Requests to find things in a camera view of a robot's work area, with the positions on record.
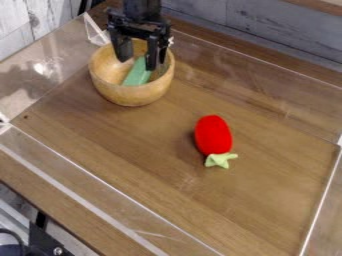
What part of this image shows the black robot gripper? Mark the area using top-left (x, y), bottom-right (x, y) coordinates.
top-left (107, 0), bottom-right (171, 71)

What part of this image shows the green rectangular block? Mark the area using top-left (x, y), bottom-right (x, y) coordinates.
top-left (121, 56), bottom-right (152, 86)

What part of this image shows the brown wooden bowl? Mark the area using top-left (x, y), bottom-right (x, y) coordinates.
top-left (88, 39), bottom-right (175, 106)

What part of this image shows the red plush strawberry toy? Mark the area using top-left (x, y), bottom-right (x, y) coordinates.
top-left (194, 115), bottom-right (238, 169)

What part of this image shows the clear acrylic table enclosure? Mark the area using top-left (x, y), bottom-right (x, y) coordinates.
top-left (0, 18), bottom-right (342, 256)

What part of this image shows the black metal bracket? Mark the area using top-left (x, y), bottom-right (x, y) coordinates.
top-left (25, 212), bottom-right (75, 256)

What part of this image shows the black cable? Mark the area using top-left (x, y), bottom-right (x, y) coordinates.
top-left (0, 228), bottom-right (28, 256)

